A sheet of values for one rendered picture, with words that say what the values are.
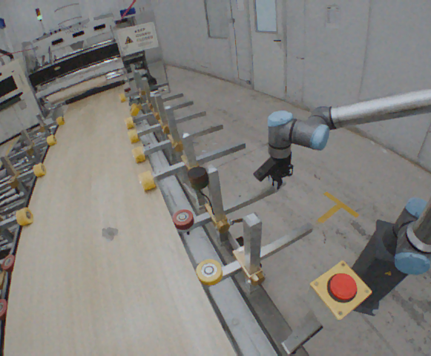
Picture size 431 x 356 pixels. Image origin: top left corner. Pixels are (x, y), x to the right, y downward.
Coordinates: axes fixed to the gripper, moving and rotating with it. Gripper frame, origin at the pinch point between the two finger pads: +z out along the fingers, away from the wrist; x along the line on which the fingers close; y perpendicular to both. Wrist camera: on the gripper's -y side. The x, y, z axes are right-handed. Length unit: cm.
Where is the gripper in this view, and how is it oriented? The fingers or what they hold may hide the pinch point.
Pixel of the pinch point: (273, 190)
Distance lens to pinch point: 103.9
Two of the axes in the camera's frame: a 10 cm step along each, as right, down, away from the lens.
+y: 9.0, -3.6, 2.4
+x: -4.1, -5.5, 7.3
